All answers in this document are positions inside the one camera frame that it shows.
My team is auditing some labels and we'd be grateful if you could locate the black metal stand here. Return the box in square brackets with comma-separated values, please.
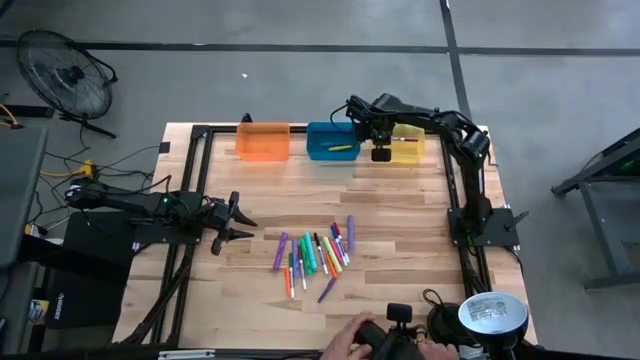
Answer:
[551, 127, 640, 291]

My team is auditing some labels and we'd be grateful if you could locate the black floor fan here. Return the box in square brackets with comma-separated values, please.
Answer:
[16, 29, 119, 140]

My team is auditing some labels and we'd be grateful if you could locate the pink marker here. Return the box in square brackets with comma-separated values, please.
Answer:
[328, 236, 348, 267]

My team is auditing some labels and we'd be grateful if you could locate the orange translucent plastic bin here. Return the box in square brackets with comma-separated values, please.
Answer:
[235, 121, 291, 163]

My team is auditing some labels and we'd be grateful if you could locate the yellow-green highlighter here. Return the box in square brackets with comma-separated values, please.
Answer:
[321, 236, 345, 275]

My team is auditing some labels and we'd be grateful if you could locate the person's left hand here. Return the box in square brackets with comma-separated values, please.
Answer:
[319, 313, 377, 360]

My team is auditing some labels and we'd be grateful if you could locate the black camera cable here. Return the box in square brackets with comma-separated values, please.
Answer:
[328, 101, 351, 132]

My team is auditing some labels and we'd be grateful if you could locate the black floor cable cover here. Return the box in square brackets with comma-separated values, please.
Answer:
[0, 104, 55, 119]

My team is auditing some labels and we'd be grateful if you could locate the yellow extension cord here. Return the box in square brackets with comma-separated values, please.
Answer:
[39, 159, 99, 181]

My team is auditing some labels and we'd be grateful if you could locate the green highlighter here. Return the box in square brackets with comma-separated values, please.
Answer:
[298, 236, 314, 278]

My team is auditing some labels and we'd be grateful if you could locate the yellow and blue package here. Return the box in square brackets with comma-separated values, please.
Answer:
[27, 298, 50, 325]

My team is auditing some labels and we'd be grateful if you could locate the black cable bundle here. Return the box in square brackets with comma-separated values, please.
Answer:
[119, 252, 194, 346]

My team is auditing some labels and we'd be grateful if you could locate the green-capped thin white marker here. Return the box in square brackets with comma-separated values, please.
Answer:
[287, 252, 297, 300]

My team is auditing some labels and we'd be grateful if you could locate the blue plastic bin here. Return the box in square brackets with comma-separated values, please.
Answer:
[305, 121, 362, 162]

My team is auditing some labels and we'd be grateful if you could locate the grey desk top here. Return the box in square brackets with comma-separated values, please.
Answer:
[0, 127, 49, 271]

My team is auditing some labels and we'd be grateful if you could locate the black storage box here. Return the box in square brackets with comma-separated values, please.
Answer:
[45, 212, 137, 330]

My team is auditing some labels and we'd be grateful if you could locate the black leader arm handle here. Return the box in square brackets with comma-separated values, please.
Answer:
[353, 302, 429, 360]

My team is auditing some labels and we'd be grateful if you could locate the yellow translucent plastic bin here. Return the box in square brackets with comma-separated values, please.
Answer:
[391, 123, 427, 165]

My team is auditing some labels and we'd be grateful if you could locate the brown-capped thin white marker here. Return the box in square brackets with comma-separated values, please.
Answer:
[296, 243, 308, 292]

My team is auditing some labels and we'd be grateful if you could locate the silver bracket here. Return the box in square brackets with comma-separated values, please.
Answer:
[158, 349, 216, 360]

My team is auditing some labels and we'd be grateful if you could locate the red-capped thin white marker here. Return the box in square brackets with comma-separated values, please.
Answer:
[332, 222, 351, 263]

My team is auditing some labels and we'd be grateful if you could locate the person's right hand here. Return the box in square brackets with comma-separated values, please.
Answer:
[416, 338, 459, 360]

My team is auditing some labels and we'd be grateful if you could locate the black-capped thin white marker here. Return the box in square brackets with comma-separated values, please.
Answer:
[312, 232, 330, 276]

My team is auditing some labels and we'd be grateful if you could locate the black floor cable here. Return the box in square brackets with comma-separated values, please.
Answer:
[27, 124, 161, 236]

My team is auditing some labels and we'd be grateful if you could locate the person's hand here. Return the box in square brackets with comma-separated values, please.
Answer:
[319, 313, 377, 360]
[416, 338, 459, 360]

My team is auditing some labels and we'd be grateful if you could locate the desk lamp with silver head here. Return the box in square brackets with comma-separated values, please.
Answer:
[422, 288, 530, 360]

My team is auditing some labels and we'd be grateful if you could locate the teal highlighter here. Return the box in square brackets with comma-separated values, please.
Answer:
[304, 231, 319, 273]

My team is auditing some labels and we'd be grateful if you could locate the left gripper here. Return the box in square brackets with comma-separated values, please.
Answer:
[200, 191, 259, 257]

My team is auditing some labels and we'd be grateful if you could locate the blue-capped thin white marker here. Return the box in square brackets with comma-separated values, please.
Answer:
[328, 224, 351, 266]

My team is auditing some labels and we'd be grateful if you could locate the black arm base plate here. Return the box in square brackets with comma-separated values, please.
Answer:
[447, 206, 530, 250]
[130, 219, 204, 246]

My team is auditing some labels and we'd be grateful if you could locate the black aluminium table frame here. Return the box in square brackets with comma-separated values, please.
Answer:
[119, 123, 494, 347]

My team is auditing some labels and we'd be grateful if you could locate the yellow cable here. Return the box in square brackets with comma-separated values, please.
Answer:
[0, 102, 24, 130]

